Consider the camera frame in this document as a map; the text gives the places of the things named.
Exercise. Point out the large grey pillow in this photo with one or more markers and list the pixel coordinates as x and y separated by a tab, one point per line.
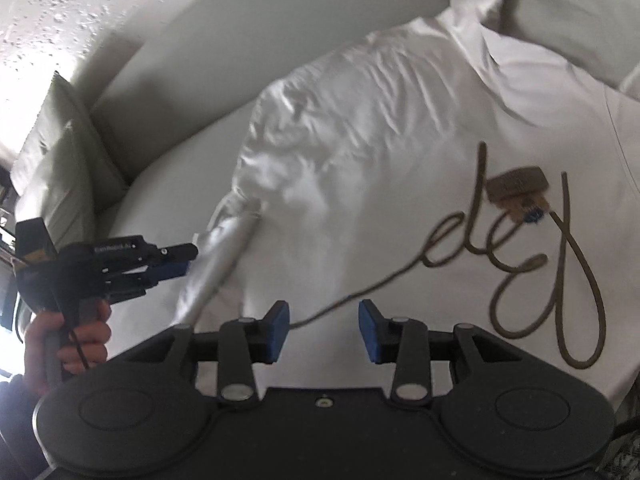
75	185

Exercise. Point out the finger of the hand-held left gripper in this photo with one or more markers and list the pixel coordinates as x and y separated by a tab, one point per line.
150	276
175	252

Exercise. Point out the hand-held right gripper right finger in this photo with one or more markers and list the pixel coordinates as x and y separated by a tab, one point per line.
371	332

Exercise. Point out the white shirt with brown script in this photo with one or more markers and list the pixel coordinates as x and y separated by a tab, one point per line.
375	135

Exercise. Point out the grey sofa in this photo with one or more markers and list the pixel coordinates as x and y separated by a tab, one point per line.
200	60

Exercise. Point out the person's left hand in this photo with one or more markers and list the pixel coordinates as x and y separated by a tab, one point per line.
92	342

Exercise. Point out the small grey pillow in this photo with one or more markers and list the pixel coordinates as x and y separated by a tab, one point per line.
47	125

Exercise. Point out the person's left forearm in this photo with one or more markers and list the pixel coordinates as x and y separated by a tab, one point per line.
17	425

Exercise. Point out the dark metal frame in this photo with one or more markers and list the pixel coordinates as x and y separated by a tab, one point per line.
6	260

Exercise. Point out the brown charger plug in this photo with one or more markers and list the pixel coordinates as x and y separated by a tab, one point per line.
517	187

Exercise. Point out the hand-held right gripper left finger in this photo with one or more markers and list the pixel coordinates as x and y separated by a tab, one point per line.
278	332

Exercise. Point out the blue white patterned rug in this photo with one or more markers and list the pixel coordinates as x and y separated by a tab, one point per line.
622	452

